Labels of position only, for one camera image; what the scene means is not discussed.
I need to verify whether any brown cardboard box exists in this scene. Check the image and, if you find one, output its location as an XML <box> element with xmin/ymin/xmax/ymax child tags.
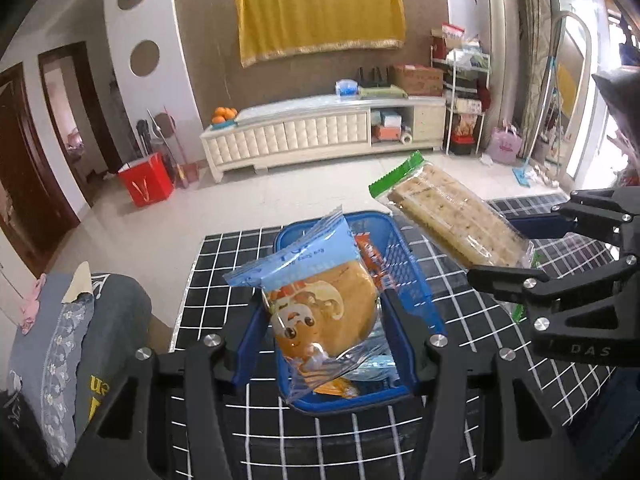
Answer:
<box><xmin>391</xmin><ymin>64</ymin><xmax>445</xmax><ymax>97</ymax></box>

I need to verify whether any blue cake packet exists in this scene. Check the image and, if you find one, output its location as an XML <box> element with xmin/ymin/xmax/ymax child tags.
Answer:
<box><xmin>221</xmin><ymin>205</ymin><xmax>390</xmax><ymax>403</ymax></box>
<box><xmin>345</xmin><ymin>352</ymin><xmax>398</xmax><ymax>383</ymax></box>

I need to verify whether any round brown wall disc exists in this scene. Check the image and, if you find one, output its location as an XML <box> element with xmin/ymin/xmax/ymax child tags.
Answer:
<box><xmin>130</xmin><ymin>40</ymin><xmax>161</xmax><ymax>78</ymax></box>

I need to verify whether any beige cloth piece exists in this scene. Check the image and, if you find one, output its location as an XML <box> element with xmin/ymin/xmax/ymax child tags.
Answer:
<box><xmin>61</xmin><ymin>261</ymin><xmax>95</xmax><ymax>305</ymax></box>

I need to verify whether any arched floor mirror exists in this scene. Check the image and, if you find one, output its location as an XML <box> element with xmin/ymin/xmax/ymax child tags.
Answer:
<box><xmin>542</xmin><ymin>10</ymin><xmax>596</xmax><ymax>188</ymax></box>

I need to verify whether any white low cabinet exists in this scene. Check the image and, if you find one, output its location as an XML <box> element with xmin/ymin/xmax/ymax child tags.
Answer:
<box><xmin>200</xmin><ymin>95</ymin><xmax>447</xmax><ymax>183</ymax></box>

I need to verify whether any black router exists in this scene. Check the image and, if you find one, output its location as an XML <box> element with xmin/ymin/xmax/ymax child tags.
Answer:
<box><xmin>356</xmin><ymin>64</ymin><xmax>391</xmax><ymax>88</ymax></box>

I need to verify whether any white shelf rack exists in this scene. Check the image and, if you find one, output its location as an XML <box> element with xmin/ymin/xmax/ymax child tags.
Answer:
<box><xmin>430</xmin><ymin>35</ymin><xmax>492</xmax><ymax>156</ymax></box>

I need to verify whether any blue hanging garment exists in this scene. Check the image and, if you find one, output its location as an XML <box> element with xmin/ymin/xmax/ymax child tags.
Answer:
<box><xmin>619</xmin><ymin>35</ymin><xmax>640</xmax><ymax>68</ymax></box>

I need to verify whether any dark wooden door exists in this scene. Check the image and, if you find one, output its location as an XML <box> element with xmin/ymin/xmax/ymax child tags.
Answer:
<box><xmin>0</xmin><ymin>62</ymin><xmax>81</xmax><ymax>278</ymax></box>

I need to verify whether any grey garment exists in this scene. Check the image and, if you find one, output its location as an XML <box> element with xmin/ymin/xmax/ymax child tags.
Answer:
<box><xmin>592</xmin><ymin>70</ymin><xmax>640</xmax><ymax>161</ymax></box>

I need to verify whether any blue plastic basket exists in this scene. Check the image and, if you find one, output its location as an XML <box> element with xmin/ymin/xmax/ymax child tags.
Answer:
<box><xmin>274</xmin><ymin>211</ymin><xmax>446</xmax><ymax>415</ymax></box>

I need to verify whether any red paper bag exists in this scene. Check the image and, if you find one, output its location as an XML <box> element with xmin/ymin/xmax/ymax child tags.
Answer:
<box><xmin>117</xmin><ymin>154</ymin><xmax>175</xmax><ymax>208</ymax></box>

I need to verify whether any orange snack pouch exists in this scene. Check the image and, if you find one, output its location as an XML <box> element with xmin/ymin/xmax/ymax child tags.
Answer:
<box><xmin>314</xmin><ymin>379</ymin><xmax>362</xmax><ymax>400</ymax></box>

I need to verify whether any orange sausage stick packet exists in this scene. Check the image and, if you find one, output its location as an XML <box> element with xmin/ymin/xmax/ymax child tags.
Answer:
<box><xmin>354</xmin><ymin>232</ymin><xmax>398</xmax><ymax>291</ymax></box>

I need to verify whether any pink tote bag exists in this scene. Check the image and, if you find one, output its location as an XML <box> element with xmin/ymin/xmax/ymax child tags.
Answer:
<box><xmin>486</xmin><ymin>122</ymin><xmax>523</xmax><ymax>162</ymax></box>

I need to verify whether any silver standing air conditioner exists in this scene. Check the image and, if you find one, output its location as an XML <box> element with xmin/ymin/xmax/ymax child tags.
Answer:
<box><xmin>470</xmin><ymin>0</ymin><xmax>521</xmax><ymax>126</ymax></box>

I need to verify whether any red and white box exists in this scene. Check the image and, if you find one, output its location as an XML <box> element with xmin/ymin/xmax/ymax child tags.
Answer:
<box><xmin>431</xmin><ymin>22</ymin><xmax>467</xmax><ymax>61</ymax></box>

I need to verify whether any pink cloth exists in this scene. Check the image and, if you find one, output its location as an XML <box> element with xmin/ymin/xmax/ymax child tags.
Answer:
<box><xmin>20</xmin><ymin>274</ymin><xmax>47</xmax><ymax>336</ymax></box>

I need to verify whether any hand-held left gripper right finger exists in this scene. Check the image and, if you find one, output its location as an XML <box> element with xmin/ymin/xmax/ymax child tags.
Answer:
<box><xmin>382</xmin><ymin>290</ymin><xmax>583</xmax><ymax>480</ymax></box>

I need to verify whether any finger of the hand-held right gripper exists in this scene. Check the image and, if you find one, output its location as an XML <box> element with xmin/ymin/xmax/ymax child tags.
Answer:
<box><xmin>510</xmin><ymin>186</ymin><xmax>640</xmax><ymax>250</ymax></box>
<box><xmin>467</xmin><ymin>254</ymin><xmax>640</xmax><ymax>317</ymax></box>

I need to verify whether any blue-handled mop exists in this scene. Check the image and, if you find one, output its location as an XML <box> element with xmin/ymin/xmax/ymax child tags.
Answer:
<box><xmin>511</xmin><ymin>57</ymin><xmax>558</xmax><ymax>188</ymax></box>

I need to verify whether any grey printed shirt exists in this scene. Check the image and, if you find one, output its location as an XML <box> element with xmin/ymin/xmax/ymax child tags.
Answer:
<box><xmin>75</xmin><ymin>272</ymin><xmax>153</xmax><ymax>441</ymax></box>

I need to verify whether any patterned curtain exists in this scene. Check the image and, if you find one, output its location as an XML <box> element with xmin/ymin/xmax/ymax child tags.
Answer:
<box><xmin>510</xmin><ymin>0</ymin><xmax>558</xmax><ymax>156</ymax></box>

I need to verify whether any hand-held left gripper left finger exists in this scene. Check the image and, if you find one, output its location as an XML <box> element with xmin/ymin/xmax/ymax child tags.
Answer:
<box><xmin>65</xmin><ymin>290</ymin><xmax>266</xmax><ymax>480</ymax></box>

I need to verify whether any dark wooden doorway frame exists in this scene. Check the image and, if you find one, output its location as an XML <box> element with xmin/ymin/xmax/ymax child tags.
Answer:
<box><xmin>39</xmin><ymin>41</ymin><xmax>123</xmax><ymax>206</ymax></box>

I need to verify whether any black grid tablecloth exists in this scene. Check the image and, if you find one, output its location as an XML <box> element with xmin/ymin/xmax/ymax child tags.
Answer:
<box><xmin>167</xmin><ymin>197</ymin><xmax>626</xmax><ymax>480</ymax></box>

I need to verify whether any green-edged cracker packet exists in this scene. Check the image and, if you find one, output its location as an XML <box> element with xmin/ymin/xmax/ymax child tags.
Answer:
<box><xmin>368</xmin><ymin>151</ymin><xmax>537</xmax><ymax>270</ymax></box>

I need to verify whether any green folded cloth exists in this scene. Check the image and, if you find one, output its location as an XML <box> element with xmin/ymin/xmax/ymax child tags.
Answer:
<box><xmin>357</xmin><ymin>85</ymin><xmax>408</xmax><ymax>101</ymax></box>

